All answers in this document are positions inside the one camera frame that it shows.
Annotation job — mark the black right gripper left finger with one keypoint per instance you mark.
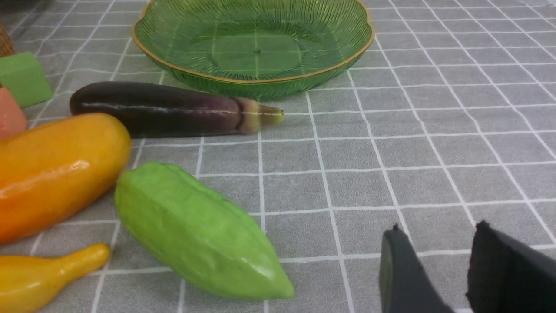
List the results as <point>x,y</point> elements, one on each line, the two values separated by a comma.
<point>403,282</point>

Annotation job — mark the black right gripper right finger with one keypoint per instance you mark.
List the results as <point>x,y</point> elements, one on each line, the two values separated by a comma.
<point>507,276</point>

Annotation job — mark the purple eggplant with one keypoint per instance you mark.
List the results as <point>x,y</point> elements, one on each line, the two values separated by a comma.
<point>154,111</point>

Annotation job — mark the orange yellow mango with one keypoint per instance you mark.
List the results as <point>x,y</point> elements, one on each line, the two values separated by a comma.
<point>53,171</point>

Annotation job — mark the yellow banana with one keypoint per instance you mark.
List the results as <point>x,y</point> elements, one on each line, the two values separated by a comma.
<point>27,284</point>

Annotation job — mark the grey checked tablecloth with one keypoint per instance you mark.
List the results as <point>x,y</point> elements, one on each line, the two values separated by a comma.
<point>446,120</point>

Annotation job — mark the green glass leaf plate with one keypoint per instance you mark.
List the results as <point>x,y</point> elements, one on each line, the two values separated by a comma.
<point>254,48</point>

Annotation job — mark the orange foam cube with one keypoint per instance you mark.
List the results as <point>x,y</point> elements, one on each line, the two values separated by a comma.
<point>12,119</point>

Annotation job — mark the green foam cube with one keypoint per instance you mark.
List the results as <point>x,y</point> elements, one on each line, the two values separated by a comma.
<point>23,75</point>

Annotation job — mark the woven rattan basket green lining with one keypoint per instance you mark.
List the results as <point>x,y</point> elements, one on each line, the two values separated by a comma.
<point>6,45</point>

